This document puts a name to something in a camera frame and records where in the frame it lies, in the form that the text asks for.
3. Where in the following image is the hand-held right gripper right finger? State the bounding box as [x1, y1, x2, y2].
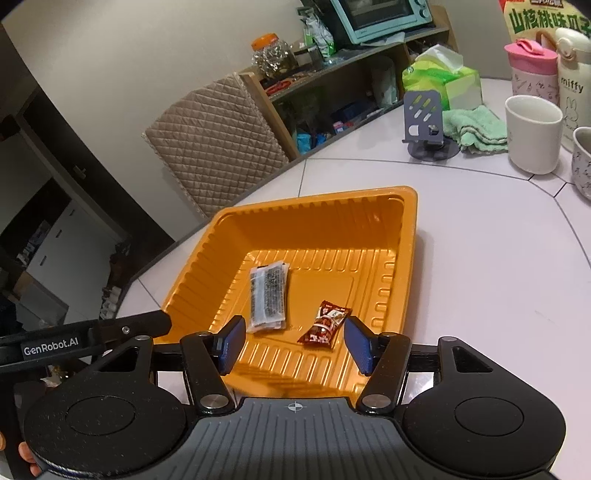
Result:
[344, 316, 499, 415]

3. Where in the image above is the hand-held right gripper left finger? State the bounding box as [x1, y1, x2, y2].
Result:
[90, 315, 247, 415]

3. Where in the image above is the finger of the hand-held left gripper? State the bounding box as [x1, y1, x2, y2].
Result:
[91, 310, 173, 354]

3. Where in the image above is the brown red candy packet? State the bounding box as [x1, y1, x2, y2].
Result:
[297, 300, 352, 348]

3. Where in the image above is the clear dark sesame bar packet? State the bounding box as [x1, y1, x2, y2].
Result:
[247, 261, 290, 334]

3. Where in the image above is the orange plastic tray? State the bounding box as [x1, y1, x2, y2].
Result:
[154, 185, 419, 411]

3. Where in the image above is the white cabinet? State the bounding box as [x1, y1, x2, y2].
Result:
[14, 198, 132, 319]

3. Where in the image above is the dark wooden cabinet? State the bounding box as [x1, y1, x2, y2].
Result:
[0, 23, 176, 324]

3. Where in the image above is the quilted chair back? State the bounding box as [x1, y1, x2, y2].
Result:
[142, 71, 291, 220]

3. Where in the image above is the wooden shelf unit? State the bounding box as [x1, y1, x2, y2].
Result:
[238, 7, 458, 160]

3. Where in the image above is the grey phone stand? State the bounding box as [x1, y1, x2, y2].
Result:
[401, 90, 462, 162]

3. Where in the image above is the green towel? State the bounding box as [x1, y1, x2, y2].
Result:
[443, 104, 509, 155]

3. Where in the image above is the white plastic bag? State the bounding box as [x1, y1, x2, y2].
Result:
[369, 55, 400, 107]

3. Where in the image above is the plain white cup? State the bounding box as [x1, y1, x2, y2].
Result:
[504, 95, 565, 175]

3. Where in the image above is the green tissue pack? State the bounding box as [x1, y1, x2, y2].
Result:
[402, 45, 483, 112]

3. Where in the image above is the white patterned mug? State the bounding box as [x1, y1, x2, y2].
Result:
[571, 127, 591, 200]

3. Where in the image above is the glass jar orange lid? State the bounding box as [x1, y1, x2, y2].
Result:
[250, 34, 296, 78]

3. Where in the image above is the green white snack bag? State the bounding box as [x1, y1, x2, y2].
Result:
[302, 11, 338, 58]

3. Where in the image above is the pink lidded cup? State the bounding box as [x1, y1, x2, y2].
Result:
[503, 39, 560, 100]

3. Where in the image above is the teal toaster oven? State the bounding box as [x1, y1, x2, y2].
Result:
[300, 0, 435, 45]

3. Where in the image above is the white thermos bottle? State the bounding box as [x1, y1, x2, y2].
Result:
[555, 27, 591, 153]

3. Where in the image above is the green snack box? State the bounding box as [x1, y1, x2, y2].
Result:
[499, 0, 591, 47]

